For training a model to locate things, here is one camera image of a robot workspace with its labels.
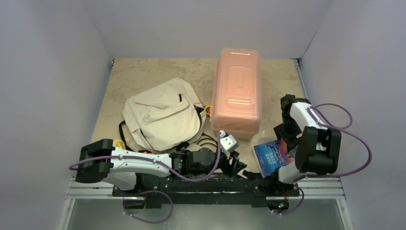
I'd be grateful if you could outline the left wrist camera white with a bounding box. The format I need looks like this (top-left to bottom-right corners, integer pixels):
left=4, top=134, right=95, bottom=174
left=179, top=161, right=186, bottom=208
left=218, top=130, right=240, bottom=160

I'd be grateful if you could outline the orange translucent plastic box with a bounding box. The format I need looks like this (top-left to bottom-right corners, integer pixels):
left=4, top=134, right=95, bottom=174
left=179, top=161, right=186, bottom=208
left=210, top=47, right=262, bottom=139

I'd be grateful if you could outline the black usb cable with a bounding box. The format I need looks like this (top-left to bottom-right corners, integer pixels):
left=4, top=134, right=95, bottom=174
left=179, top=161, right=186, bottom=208
left=196, top=132, right=219, bottom=150

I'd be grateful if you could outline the black aluminium base frame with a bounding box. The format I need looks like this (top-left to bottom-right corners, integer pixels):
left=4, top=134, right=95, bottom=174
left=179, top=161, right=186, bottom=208
left=65, top=171, right=346, bottom=210

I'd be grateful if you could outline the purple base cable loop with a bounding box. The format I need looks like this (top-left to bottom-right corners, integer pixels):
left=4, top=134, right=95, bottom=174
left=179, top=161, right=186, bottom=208
left=123, top=190, right=174, bottom=224

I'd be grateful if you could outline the orange small clip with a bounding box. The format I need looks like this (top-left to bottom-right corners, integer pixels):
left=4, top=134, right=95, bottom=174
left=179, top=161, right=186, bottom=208
left=139, top=150, right=155, bottom=154

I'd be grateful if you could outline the banana toy card pack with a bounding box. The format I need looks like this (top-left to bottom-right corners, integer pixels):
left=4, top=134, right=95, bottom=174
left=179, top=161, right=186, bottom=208
left=113, top=139, right=126, bottom=150

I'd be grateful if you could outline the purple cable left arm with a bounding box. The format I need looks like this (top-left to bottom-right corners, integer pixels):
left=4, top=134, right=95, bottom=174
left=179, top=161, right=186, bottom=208
left=68, top=135, right=223, bottom=183

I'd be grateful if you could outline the yellow tape measure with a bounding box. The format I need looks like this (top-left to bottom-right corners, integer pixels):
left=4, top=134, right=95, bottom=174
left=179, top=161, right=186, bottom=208
left=205, top=105, right=212, bottom=117

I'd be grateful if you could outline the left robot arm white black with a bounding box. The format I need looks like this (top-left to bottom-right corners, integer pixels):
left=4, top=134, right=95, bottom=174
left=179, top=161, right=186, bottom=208
left=69, top=138, right=247, bottom=196

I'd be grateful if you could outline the blue orange book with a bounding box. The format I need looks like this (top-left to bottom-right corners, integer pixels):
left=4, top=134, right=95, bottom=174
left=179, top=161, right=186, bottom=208
left=252, top=139, right=297, bottom=177

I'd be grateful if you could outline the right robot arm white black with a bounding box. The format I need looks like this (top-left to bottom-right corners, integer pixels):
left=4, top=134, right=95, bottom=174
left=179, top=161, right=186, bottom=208
left=269, top=94, right=342, bottom=195

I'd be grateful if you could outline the beige backpack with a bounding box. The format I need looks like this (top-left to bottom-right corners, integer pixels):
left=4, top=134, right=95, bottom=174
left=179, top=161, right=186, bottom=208
left=119, top=78, right=206, bottom=153

